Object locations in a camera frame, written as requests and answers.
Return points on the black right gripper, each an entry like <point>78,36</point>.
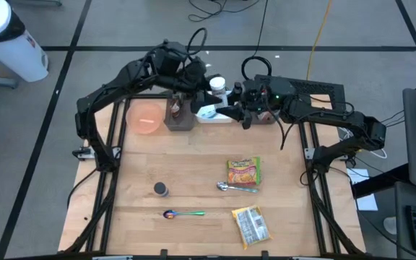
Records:
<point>262,94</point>

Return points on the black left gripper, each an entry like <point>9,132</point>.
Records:
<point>191,77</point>

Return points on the clear spice jar white label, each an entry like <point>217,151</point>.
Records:
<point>217,85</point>

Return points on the teal plastic spoon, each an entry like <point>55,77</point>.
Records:
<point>208,113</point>

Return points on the lime chili shrimp ramen packet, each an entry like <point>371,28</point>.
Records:
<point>244,172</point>

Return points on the silver metal spoon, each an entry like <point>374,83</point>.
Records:
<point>222,185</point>

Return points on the garlic powder jar black lid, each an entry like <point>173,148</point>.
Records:
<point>160,189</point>

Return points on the iridescent metal spoon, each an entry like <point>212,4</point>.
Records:
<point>169,214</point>

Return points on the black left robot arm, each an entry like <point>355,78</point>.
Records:
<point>114,86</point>

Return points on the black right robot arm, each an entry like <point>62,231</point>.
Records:
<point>330,115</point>

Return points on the white plastic bin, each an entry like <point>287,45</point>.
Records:
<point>226,119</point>

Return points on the grey plastic bin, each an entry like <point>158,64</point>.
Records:
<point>262,121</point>
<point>184,122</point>

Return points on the pink bowl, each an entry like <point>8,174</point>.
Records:
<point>144,119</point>

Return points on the yellow ramen packet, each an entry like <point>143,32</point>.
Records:
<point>251,225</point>

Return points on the white paper sheet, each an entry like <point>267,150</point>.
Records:
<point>367,202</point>

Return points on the black desk leg bar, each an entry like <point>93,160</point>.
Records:
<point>381,180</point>

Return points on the white trash can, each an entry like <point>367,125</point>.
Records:
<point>16,54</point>

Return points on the grey metal floor bar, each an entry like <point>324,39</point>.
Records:
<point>34,1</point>

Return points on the white computer mouse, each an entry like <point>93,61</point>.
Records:
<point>390,225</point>

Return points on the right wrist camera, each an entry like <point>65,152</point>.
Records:
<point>247,122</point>

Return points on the black table frame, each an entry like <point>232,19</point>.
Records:
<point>107,220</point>

